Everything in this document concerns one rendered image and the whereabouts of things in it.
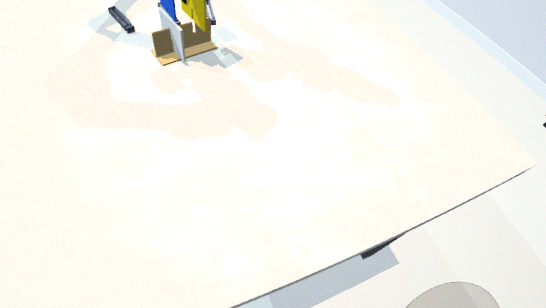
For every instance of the yellow board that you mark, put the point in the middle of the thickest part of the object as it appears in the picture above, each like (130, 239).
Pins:
(196, 10)

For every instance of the blue flat board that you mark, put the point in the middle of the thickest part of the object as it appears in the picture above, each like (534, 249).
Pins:
(169, 6)

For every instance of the tan notched board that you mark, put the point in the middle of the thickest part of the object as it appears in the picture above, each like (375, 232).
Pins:
(194, 42)

